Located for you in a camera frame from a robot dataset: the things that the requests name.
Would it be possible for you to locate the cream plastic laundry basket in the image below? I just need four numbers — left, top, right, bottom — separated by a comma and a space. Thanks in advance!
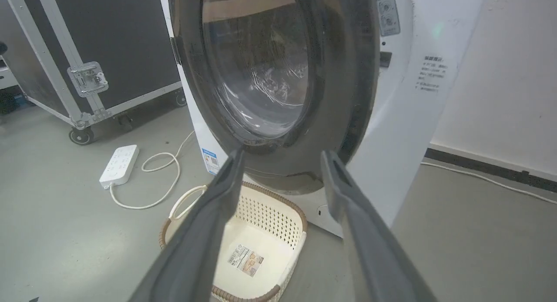
158, 181, 308, 302

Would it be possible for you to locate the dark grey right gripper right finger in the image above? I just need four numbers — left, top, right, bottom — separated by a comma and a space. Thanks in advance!
321, 150, 437, 302

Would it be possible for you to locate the white cable along wall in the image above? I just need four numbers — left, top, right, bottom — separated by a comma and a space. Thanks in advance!
420, 161, 557, 205

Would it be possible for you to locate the white front-load washing machine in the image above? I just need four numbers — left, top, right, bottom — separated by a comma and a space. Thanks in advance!
158, 0, 487, 238

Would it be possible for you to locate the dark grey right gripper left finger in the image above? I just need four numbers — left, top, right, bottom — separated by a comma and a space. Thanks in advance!
129, 148, 245, 302

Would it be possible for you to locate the black flight case on wheels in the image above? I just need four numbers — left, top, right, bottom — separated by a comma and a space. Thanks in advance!
2, 0, 188, 146

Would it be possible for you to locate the white power strip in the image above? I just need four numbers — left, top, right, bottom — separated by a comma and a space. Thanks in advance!
109, 130, 196, 210
99, 144, 140, 190

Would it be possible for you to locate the round glass washing machine door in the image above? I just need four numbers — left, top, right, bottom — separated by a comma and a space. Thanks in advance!
167, 0, 381, 195

